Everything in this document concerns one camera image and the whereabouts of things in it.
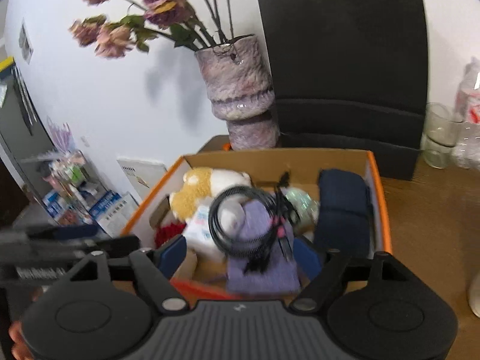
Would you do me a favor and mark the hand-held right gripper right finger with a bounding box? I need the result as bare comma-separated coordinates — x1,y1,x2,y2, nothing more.
292,238,409,313

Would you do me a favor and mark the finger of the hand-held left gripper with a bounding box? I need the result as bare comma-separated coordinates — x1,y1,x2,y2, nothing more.
22,224,99,241
75,234,142,257

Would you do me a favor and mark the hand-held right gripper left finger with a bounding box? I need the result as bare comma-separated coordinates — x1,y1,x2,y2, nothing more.
60,235,189,316

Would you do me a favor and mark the purple knitted cloth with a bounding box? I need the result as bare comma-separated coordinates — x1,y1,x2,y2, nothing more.
226,199,301,296

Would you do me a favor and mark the black cable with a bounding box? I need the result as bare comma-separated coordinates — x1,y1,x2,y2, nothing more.
208,172,301,272

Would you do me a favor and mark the white and tan plush dog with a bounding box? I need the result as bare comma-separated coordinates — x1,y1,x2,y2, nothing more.
169,167,253,233

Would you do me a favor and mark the cardboard box orange rim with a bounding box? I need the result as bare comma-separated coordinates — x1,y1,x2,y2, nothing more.
120,149,393,304

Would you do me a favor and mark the person's left hand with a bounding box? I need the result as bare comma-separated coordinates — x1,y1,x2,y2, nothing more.
8,290,38,360

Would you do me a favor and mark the red fuzzy object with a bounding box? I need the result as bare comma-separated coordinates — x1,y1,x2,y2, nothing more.
154,222,186,248

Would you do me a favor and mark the white packet blue print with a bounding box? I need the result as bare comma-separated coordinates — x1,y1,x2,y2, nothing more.
185,205,226,259

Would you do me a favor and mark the blue and white box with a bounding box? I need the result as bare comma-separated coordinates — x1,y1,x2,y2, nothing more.
89,191,125,219

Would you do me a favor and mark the metal rack with toiletries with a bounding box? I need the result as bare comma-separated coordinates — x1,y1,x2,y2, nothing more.
41,150,99,226

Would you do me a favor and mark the crumpled clear plastic wrap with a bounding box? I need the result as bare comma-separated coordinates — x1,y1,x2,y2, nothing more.
283,189,321,229

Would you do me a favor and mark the navy blue pouch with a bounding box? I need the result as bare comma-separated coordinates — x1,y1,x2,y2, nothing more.
313,169,374,260

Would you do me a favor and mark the white leaning board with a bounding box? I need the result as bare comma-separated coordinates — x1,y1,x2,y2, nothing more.
117,157,167,200

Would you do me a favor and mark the purple patterned bag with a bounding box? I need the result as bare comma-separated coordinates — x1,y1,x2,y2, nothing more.
47,116,76,155

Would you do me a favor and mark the white rounded object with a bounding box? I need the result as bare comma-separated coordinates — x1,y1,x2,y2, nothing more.
468,275,480,317

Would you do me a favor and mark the clear drinking glass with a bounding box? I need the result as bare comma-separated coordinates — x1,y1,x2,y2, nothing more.
421,102,464,169

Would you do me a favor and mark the purple textured vase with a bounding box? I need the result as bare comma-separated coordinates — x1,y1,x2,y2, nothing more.
194,34,281,151

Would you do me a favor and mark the black paper bag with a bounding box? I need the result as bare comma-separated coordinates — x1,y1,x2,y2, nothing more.
256,0,429,181

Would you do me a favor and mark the clear plastic water bottle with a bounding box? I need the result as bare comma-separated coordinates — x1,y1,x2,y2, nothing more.
452,57,480,169

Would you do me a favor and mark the paper notice on wall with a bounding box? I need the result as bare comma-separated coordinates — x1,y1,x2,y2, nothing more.
19,19,35,64

